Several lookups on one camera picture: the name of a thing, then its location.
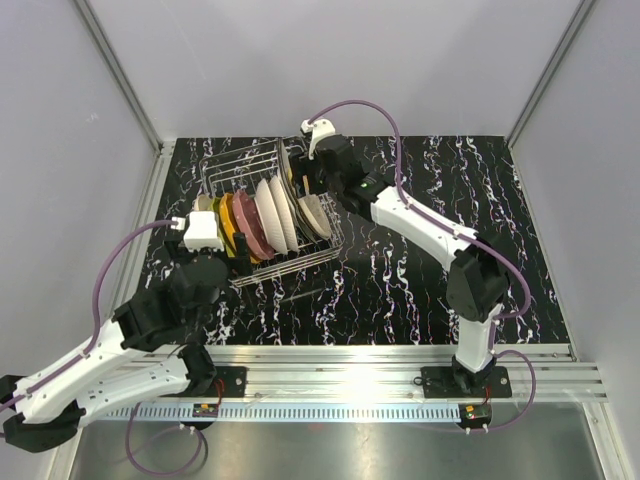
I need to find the cream round plate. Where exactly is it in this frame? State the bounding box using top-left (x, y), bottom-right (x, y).
top-left (298, 175), bottom-right (331, 240)
top-left (193, 195), bottom-right (214, 212)

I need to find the pink polka dot plate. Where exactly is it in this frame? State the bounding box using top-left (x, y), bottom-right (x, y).
top-left (232, 189), bottom-right (275, 260)

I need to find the white square plate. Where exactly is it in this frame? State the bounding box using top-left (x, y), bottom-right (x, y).
top-left (292, 200), bottom-right (324, 243)
top-left (278, 138), bottom-right (300, 229)

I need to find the floral patterned brown plate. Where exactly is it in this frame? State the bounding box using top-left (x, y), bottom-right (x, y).
top-left (269, 175), bottom-right (299, 253)

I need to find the orange polka dot plate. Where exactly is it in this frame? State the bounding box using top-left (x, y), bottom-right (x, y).
top-left (219, 193), bottom-right (262, 264)

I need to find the green polka dot plate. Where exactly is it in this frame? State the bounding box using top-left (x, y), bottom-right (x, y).
top-left (211, 197), bottom-right (222, 216)

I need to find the metal wire dish rack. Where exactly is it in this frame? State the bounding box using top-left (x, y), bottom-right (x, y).
top-left (200, 137), bottom-right (344, 287)

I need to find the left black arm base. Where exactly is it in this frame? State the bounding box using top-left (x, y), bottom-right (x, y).
top-left (179, 365), bottom-right (248, 399)

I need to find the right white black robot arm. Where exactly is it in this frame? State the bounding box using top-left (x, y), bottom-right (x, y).
top-left (283, 133), bottom-right (511, 397)

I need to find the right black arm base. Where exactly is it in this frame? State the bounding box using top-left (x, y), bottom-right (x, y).
top-left (413, 366), bottom-right (512, 399)

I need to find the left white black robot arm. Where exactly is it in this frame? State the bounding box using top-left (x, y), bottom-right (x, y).
top-left (1, 234), bottom-right (251, 453)

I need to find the black marble pattern mat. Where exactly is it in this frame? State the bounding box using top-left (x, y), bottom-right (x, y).
top-left (147, 135), bottom-right (571, 346)

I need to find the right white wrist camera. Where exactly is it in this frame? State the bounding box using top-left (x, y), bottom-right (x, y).
top-left (300, 118), bottom-right (336, 160)

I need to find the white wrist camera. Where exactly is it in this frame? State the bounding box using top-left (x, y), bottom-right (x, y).
top-left (300, 118), bottom-right (336, 160)
top-left (171, 211), bottom-right (225, 252)

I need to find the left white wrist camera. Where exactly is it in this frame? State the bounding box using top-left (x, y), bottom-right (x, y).
top-left (171, 211), bottom-right (225, 252)

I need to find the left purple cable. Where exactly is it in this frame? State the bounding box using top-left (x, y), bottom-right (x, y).
top-left (0, 218), bottom-right (209, 476)

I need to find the purple cable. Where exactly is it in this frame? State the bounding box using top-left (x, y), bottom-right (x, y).
top-left (302, 99), bottom-right (532, 431)
top-left (0, 218), bottom-right (209, 476)

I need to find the aluminium mounting rail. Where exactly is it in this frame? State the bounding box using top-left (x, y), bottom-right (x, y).
top-left (208, 344), bottom-right (608, 405)

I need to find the left aluminium frame post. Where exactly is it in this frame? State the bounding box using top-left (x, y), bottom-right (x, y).
top-left (69, 0), bottom-right (176, 160)

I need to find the aluminium frame post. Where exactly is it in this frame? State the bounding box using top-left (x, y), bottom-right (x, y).
top-left (69, 0), bottom-right (176, 160)
top-left (505, 0), bottom-right (601, 149)

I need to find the white slotted cable duct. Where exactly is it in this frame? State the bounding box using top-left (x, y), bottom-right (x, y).
top-left (105, 402), bottom-right (460, 423)

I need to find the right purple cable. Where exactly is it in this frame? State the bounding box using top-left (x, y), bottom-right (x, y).
top-left (302, 99), bottom-right (532, 431)

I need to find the right aluminium frame post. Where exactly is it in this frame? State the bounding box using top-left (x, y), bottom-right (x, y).
top-left (505, 0), bottom-right (601, 149)

